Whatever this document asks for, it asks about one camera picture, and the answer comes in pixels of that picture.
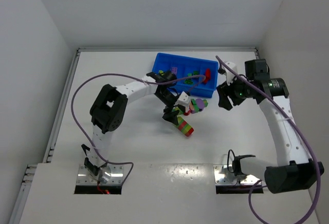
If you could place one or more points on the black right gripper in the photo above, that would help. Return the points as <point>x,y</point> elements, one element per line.
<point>229,93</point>

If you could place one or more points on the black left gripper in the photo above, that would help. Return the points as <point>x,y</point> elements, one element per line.
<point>172,108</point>

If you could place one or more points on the multicolour lego brick stack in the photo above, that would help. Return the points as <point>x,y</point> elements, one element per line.
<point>184,127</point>

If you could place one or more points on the red lego brick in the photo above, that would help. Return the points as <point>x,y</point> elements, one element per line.
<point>207,76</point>

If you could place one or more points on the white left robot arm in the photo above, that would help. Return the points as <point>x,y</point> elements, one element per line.
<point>109,107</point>

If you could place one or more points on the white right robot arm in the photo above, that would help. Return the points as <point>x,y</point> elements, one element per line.
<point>296,167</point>

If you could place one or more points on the flower and butterfly lego assembly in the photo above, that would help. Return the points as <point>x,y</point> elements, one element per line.
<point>195,106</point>

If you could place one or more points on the blue compartment tray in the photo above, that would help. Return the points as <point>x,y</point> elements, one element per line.
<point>165,62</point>

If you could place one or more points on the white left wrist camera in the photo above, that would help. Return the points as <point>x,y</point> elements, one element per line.
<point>184,99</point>

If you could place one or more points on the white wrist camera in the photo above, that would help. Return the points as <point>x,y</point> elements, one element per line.
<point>229,70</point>
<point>184,99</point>

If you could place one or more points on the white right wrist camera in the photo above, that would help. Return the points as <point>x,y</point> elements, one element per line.
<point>229,70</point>

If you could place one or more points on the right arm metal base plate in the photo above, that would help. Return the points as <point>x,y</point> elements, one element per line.
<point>224,176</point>

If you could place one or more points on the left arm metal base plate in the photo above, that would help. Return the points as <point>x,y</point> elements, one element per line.
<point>110,175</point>

